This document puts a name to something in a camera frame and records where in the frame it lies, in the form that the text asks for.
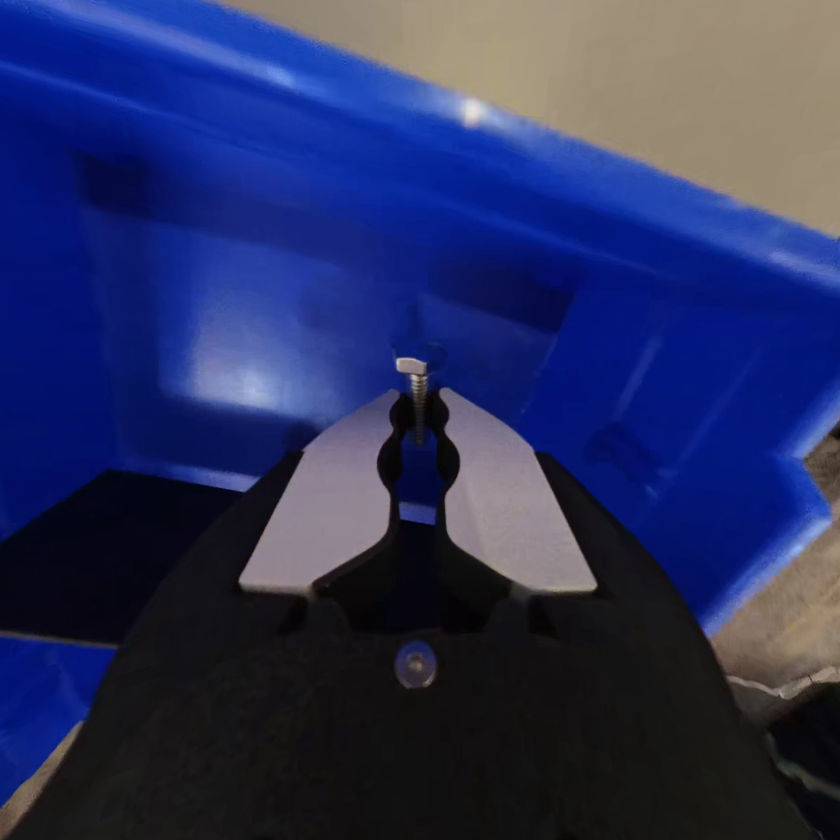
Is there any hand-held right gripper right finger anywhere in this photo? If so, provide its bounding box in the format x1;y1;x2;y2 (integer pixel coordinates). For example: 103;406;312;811
434;386;598;605

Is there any blue bin with black divider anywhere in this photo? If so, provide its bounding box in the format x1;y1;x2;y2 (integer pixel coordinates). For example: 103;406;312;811
0;0;840;808

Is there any steel hex bolt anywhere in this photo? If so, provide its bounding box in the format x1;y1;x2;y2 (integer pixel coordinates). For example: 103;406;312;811
393;353;433;447

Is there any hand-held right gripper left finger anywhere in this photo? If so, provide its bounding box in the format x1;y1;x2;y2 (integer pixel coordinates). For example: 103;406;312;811
238;389;403;599

